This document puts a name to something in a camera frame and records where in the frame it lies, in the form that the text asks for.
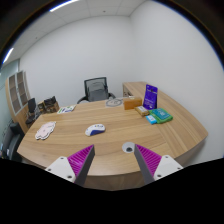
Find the dark chair at left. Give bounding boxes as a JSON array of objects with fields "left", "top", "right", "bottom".
[{"left": 2, "top": 122, "right": 24, "bottom": 162}]

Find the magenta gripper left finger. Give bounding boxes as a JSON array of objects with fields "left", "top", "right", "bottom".
[{"left": 46, "top": 145, "right": 95, "bottom": 186}]

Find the black brown storage box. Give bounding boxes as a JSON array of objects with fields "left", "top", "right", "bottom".
[{"left": 38, "top": 96, "right": 59, "bottom": 113}]

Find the black desk phone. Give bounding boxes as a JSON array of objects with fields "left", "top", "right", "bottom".
[{"left": 26, "top": 98, "right": 40, "bottom": 125}]

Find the wooden shelf cabinet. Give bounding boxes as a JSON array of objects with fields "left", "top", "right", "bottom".
[{"left": 5, "top": 71, "right": 31, "bottom": 133}]

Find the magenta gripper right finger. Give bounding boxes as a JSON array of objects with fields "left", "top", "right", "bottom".
[{"left": 134, "top": 145, "right": 182, "bottom": 184}]

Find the green flat box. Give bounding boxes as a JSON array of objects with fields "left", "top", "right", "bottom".
[{"left": 150, "top": 108, "right": 173, "bottom": 124}]

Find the small tan box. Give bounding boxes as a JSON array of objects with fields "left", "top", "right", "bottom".
[{"left": 135, "top": 106, "right": 149, "bottom": 116}]

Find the small blue box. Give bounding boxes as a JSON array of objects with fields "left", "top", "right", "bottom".
[{"left": 146, "top": 115, "right": 157, "bottom": 124}]

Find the white printed leaflet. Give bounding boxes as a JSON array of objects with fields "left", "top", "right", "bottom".
[{"left": 57, "top": 105, "right": 76, "bottom": 114}]

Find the round grey coaster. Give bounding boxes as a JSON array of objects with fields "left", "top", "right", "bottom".
[{"left": 106, "top": 99, "right": 122, "bottom": 107}]

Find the black mesh office chair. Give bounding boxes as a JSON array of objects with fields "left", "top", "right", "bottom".
[{"left": 77, "top": 77, "right": 115, "bottom": 103}]

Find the purple standing box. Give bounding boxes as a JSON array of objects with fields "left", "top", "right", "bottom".
[{"left": 143, "top": 84, "right": 158, "bottom": 110}]

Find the orange brown box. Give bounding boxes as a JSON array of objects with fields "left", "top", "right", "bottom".
[{"left": 123, "top": 97, "right": 142, "bottom": 110}]

